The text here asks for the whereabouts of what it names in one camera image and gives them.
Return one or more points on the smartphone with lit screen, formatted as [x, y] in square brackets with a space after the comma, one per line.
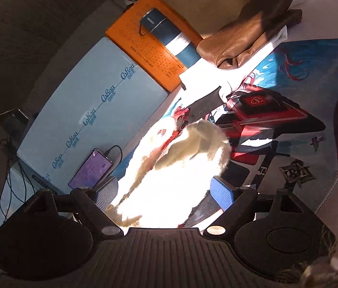
[91, 170]

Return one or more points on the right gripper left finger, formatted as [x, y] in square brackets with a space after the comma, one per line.
[91, 205]

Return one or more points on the large light blue box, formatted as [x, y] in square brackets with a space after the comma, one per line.
[104, 101]

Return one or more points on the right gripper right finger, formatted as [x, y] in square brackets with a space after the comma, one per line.
[237, 204]

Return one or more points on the cream knitted sweater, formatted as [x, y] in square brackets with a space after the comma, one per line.
[160, 188]

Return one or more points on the orange cardboard box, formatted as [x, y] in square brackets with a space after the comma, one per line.
[145, 49]

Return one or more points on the folded brown garment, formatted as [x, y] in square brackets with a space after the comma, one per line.
[237, 42]

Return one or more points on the blue white thermos bottle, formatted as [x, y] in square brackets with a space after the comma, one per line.
[170, 36]

